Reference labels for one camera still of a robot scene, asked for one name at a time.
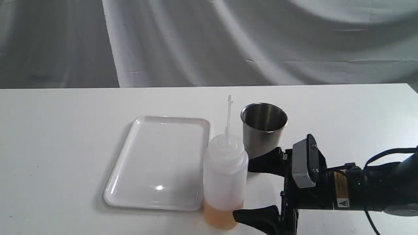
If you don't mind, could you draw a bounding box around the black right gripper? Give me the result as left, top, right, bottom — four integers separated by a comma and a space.
233, 147, 335, 235

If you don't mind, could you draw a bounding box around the translucent squeeze bottle amber liquid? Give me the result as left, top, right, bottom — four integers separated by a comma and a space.
203, 95, 249, 230

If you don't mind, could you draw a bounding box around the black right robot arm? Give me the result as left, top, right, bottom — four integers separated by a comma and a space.
233, 147, 417, 235

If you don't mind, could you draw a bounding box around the stainless steel cup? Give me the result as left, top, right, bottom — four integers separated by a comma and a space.
240, 103, 288, 159

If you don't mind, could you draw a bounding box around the white rectangular plastic tray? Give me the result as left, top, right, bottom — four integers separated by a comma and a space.
103, 116, 211, 211

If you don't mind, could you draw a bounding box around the grey fabric backdrop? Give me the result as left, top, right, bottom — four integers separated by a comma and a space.
0, 0, 417, 90

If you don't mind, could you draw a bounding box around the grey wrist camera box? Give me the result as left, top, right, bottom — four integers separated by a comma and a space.
291, 134, 322, 189

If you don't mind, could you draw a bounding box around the black camera cable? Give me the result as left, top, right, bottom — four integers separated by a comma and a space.
327, 147, 418, 235

